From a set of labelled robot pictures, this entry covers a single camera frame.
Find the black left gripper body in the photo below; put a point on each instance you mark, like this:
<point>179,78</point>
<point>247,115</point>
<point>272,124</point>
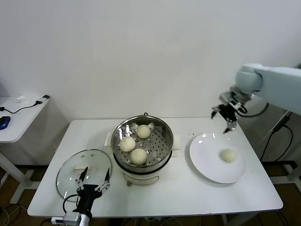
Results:
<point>88,197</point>

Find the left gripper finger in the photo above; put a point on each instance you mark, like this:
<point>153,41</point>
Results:
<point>104,186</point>
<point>79,184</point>

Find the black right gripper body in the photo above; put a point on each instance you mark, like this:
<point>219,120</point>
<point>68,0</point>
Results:
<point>230,113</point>

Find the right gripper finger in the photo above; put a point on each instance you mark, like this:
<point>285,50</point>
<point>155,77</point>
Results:
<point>216,109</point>
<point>231,124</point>

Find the round glass pot lid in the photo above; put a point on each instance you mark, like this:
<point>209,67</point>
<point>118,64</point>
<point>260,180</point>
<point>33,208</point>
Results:
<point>70,169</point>

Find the white steamed baozi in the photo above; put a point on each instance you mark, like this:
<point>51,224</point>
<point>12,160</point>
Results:
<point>127,144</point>
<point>228,155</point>
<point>138,156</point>
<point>143,131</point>

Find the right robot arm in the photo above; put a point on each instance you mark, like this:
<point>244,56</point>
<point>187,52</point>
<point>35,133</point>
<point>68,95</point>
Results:
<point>277,82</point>

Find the steel perforated steamer basket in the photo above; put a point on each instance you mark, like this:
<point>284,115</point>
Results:
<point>160,143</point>

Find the round white plate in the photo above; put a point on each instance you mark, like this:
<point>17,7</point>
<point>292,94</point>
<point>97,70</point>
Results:
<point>204,155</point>

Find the white table with foot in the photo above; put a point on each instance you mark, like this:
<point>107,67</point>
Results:
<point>295,173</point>

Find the white side table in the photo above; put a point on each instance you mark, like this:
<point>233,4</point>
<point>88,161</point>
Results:
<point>23,117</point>

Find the blue computer mouse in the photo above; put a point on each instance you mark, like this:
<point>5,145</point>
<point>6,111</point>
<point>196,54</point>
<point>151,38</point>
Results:
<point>4,122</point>

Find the small white object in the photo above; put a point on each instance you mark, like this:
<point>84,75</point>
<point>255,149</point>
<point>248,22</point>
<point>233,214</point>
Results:
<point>22,99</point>

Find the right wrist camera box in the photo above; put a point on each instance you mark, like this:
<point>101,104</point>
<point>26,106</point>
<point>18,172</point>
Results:
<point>227,97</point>

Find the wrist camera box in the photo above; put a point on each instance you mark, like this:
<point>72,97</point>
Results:
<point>71,217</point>
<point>227,97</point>

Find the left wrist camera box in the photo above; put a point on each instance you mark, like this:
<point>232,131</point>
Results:
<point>71,217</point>

